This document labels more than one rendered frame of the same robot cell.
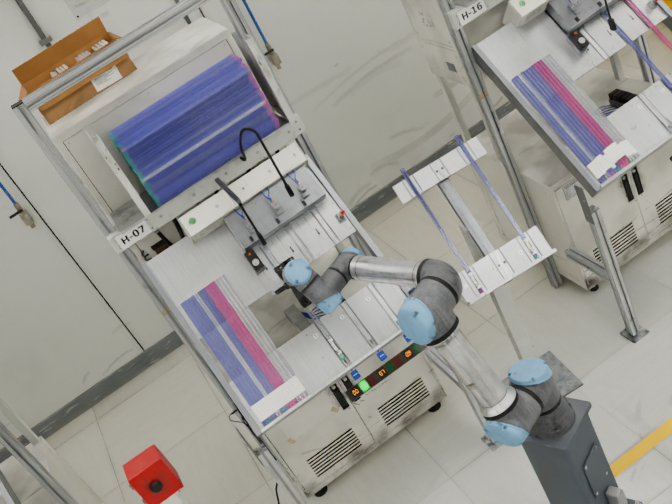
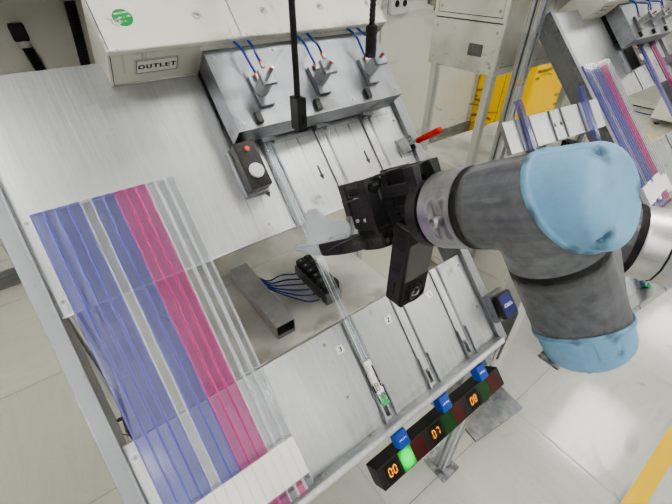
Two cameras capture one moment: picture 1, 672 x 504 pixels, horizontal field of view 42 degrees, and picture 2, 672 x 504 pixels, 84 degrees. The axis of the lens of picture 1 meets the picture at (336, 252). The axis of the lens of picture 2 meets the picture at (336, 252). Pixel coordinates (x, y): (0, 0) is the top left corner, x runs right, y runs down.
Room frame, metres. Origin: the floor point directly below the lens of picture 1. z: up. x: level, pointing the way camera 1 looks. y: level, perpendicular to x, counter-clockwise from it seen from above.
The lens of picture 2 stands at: (2.07, 0.38, 1.35)
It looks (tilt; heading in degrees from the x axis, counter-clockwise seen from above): 38 degrees down; 334
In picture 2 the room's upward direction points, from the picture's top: straight up
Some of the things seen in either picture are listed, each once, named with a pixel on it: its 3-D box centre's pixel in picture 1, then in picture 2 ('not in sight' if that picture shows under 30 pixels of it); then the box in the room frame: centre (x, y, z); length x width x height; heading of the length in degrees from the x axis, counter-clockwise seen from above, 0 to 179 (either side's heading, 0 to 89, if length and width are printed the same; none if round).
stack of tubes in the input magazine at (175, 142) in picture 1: (195, 129); not in sight; (2.82, 0.21, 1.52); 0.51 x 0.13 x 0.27; 100
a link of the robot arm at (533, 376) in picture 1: (532, 384); not in sight; (1.84, -0.31, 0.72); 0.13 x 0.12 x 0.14; 126
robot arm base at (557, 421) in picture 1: (545, 408); not in sight; (1.84, -0.31, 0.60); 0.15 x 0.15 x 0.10
